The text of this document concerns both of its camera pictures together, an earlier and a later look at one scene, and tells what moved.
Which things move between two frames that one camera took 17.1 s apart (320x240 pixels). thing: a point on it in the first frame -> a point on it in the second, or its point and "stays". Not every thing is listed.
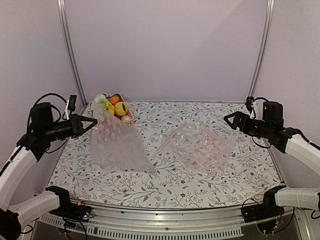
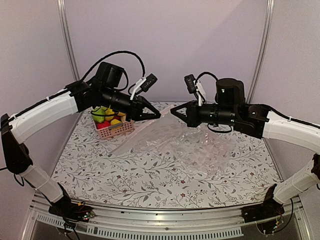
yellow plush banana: [110, 108] stays
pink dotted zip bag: [114, 145] -> [161, 133]
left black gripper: [76, 125] -> [136, 109]
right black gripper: [239, 116] -> [192, 117]
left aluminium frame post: [62, 16] stays
